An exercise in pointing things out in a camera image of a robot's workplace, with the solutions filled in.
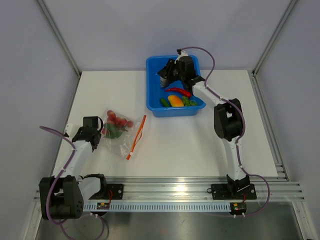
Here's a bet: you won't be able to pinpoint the left aluminium frame post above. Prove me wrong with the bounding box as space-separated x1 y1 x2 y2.
36 0 81 78

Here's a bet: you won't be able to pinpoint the small green fake cucumber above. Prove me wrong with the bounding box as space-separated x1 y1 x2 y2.
160 98 171 108

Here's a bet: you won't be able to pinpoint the clear zip top bag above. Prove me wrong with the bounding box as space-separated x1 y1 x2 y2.
100 109 147 160

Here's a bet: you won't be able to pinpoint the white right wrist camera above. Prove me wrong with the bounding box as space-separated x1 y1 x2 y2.
175 48 189 62

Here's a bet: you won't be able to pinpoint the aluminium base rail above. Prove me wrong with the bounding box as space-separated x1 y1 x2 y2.
34 176 306 203

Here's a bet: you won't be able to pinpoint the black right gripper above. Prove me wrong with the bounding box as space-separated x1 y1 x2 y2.
157 59 185 83

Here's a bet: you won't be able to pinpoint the green fake grape bunch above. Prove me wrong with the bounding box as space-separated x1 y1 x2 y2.
181 96 197 107

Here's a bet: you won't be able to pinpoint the aluminium frame post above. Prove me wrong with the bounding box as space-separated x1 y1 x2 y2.
251 0 300 77
36 0 81 78

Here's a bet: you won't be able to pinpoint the white slotted cable duct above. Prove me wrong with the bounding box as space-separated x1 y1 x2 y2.
83 201 231 213

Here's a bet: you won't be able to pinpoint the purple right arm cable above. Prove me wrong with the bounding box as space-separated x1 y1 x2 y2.
178 46 271 217

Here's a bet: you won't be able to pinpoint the red fake chili pepper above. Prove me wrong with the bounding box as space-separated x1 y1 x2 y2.
165 87 192 98

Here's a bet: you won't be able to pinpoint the blue plastic bin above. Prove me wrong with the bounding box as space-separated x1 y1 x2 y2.
146 55 206 118

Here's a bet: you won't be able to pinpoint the grey fake fish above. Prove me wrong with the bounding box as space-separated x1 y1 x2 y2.
160 77 172 88

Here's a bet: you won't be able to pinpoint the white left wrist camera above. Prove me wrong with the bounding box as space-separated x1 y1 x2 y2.
63 123 75 138

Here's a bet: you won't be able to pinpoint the red yellow fake grapes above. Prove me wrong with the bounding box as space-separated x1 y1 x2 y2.
101 110 134 135

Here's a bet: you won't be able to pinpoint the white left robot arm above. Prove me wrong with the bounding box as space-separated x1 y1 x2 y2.
39 116 108 225

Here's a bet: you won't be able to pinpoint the yellow fake bell pepper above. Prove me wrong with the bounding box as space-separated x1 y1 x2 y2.
167 95 185 107

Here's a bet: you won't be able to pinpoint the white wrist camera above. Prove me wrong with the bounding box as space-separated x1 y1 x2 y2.
175 48 189 62
63 123 75 138

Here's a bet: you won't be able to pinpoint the right aluminium frame post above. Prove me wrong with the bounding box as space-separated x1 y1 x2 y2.
251 0 300 77

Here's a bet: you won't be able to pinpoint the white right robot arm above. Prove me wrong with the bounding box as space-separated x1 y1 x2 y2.
157 55 250 198

